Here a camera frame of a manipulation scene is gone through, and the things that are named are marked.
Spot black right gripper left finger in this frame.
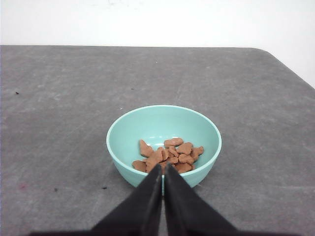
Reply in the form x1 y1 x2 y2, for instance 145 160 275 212
30 164 162 236

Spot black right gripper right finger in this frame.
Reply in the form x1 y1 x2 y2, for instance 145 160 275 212
164 162 247 236

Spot brown beef cube pile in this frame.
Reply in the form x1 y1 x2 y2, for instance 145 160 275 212
132 138 204 174

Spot teal ceramic bowl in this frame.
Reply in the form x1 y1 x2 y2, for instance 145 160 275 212
106 105 222 187

